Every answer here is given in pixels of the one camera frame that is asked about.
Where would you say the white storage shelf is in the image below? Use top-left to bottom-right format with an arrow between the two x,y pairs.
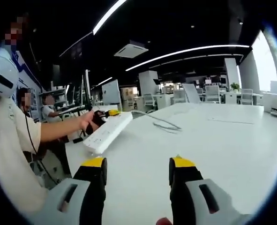
38,88 -> 66,111

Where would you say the white power strip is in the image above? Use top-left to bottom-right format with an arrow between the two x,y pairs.
82,112 -> 133,155

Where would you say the white plain-backed chair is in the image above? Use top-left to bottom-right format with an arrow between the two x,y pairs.
182,83 -> 203,104

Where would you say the long ceiling light strip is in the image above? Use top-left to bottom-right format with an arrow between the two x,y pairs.
125,44 -> 250,72
93,0 -> 127,35

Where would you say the black tripod stand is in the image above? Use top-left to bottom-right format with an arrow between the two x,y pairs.
81,69 -> 93,113

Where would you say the rolling whiteboard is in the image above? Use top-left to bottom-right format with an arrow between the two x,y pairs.
102,79 -> 122,105

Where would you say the ceiling air conditioner unit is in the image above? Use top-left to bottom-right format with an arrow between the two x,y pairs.
113,39 -> 150,59

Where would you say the white table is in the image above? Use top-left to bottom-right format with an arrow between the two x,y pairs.
64,103 -> 277,225

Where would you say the person's left hand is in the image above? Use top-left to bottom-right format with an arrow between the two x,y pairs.
78,110 -> 99,131

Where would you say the white blue wall banner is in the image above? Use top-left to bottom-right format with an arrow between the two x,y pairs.
11,50 -> 44,122

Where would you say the white worn device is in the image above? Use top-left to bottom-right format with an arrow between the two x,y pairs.
0,46 -> 21,99

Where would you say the dark hanging monitor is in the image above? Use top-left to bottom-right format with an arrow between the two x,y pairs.
58,39 -> 87,61

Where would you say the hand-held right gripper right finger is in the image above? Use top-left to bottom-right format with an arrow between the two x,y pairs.
168,156 -> 247,225

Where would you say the group of white office chairs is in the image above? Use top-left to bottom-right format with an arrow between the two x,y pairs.
142,84 -> 254,111

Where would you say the white power strip cable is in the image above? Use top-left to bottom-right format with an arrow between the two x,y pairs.
130,110 -> 183,134

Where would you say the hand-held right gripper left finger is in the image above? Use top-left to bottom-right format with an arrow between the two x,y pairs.
38,157 -> 108,225

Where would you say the white printer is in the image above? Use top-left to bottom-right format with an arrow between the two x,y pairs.
261,91 -> 277,121

